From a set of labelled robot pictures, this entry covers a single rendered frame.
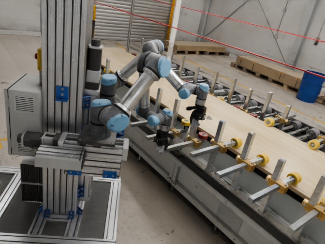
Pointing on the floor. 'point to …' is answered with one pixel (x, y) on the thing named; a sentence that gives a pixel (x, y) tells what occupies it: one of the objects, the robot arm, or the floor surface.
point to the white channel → (173, 29)
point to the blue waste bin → (310, 86)
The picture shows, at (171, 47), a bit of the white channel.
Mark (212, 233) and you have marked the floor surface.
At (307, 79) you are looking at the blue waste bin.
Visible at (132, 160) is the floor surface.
